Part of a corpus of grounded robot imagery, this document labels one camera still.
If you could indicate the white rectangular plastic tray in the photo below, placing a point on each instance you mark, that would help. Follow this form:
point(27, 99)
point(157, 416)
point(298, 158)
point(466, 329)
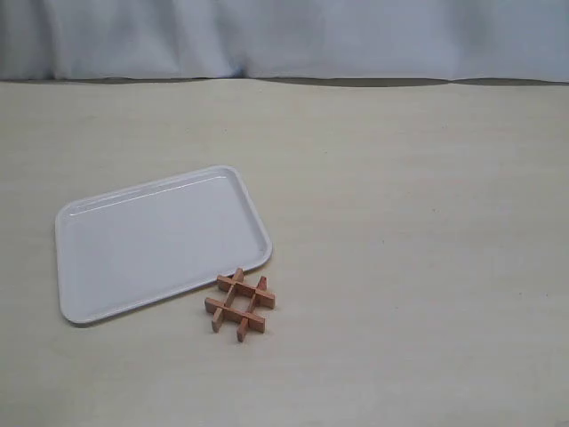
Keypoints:
point(133, 247)

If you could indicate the white backdrop cloth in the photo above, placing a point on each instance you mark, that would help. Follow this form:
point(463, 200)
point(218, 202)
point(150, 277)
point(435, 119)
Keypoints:
point(445, 40)

